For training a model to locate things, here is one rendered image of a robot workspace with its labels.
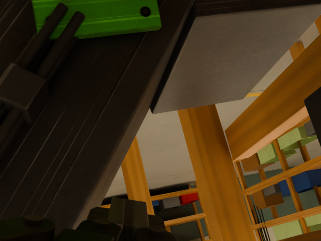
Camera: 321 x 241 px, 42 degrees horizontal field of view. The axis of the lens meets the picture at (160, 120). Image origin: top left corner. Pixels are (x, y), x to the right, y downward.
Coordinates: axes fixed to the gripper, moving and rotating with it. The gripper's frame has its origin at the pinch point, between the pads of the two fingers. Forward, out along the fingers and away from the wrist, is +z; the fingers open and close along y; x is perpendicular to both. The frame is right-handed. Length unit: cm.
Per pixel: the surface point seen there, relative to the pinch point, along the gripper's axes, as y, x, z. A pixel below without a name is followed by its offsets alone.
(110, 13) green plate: -3.8, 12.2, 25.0
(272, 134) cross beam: 32, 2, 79
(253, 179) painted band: 348, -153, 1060
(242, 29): 11.5, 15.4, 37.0
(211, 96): 13, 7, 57
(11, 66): -10.4, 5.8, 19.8
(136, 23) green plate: -1.3, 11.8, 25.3
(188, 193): 164, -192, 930
